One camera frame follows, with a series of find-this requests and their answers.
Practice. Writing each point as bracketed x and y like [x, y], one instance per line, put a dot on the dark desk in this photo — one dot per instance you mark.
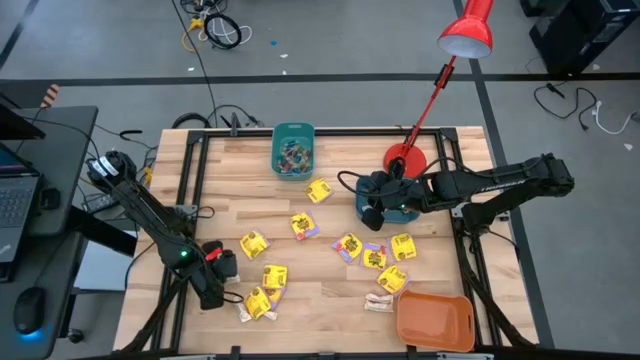
[65, 150]

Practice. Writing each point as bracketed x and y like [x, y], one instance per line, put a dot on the small black desk device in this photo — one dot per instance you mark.
[50, 198]

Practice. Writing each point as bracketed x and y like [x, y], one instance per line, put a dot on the black computer tower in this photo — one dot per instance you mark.
[580, 35]

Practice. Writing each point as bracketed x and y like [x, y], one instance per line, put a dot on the red desk lamp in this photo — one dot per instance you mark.
[467, 30]

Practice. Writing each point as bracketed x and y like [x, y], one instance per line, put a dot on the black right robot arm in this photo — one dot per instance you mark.
[500, 185]

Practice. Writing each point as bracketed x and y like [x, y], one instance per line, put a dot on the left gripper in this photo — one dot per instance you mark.
[210, 290]

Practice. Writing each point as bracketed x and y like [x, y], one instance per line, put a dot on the black flat screen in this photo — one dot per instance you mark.
[15, 127]

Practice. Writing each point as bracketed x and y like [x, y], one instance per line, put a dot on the white Whoppers candy pack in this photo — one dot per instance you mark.
[378, 307]
[271, 315]
[379, 298]
[233, 279]
[243, 313]

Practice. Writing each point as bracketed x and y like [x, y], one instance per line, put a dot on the black computer mouse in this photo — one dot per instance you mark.
[29, 310]

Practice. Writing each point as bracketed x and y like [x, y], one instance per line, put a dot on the light teal plastic bin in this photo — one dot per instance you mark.
[280, 131]

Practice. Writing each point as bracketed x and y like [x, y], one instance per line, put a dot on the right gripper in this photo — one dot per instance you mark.
[410, 197]

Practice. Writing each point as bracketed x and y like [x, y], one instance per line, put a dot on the black power strip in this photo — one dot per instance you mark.
[100, 202]

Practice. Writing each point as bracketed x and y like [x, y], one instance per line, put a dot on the orange black striped marker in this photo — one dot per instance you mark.
[50, 95]

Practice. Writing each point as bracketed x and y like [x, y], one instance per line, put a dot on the black caster wheel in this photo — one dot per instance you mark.
[76, 336]

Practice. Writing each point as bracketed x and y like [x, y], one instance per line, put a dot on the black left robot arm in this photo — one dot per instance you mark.
[145, 210]

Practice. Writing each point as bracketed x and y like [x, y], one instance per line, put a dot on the orange plastic bin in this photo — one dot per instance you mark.
[435, 320]

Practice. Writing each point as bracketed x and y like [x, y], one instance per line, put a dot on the grey laptop computer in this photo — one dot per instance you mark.
[15, 200]

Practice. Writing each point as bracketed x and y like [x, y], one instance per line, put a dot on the dark teal plastic bin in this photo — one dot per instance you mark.
[400, 216]

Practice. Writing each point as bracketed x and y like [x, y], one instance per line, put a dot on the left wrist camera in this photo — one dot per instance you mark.
[227, 265]

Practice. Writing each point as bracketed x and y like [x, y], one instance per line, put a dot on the black table clamp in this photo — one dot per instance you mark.
[412, 351]
[235, 351]

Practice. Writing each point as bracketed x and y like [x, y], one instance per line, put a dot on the grey box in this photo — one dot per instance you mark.
[105, 270]

